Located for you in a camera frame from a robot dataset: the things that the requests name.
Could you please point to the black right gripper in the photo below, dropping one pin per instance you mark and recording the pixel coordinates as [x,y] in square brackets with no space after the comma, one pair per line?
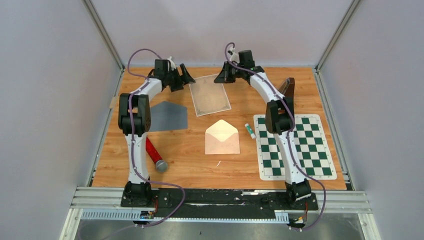
[225,76]

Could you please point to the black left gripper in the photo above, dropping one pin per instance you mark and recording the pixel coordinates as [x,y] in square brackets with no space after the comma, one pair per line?
[181,80]

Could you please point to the cream pink envelope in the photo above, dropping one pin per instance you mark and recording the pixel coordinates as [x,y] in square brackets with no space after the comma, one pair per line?
[222,138]

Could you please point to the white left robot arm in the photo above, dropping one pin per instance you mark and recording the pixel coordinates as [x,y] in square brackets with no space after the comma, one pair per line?
[134,119]

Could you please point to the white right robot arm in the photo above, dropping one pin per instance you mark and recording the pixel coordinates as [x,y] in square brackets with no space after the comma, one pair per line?
[279,117]

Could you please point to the grey envelope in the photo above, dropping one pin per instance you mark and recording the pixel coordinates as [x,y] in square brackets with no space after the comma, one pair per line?
[168,116]

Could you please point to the green white glue stick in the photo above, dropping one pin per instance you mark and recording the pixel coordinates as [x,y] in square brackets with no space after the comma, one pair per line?
[250,131]

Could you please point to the wooden metronome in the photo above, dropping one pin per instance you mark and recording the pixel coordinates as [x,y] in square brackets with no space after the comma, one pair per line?
[287,88]

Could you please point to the red microphone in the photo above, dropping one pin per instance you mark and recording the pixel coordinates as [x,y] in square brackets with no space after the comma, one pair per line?
[160,165]

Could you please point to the green white chessboard mat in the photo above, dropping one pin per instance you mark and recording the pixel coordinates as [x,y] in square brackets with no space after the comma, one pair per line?
[311,147]

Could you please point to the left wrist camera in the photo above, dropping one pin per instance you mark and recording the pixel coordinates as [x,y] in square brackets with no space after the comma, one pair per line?
[171,63]

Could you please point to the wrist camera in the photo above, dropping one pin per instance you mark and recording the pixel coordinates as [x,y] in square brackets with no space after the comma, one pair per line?
[171,63]
[233,55]

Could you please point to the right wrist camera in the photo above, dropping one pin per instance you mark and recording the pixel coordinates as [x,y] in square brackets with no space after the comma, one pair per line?
[233,55]

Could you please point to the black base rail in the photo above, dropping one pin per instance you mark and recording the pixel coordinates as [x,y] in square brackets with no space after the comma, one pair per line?
[218,203]

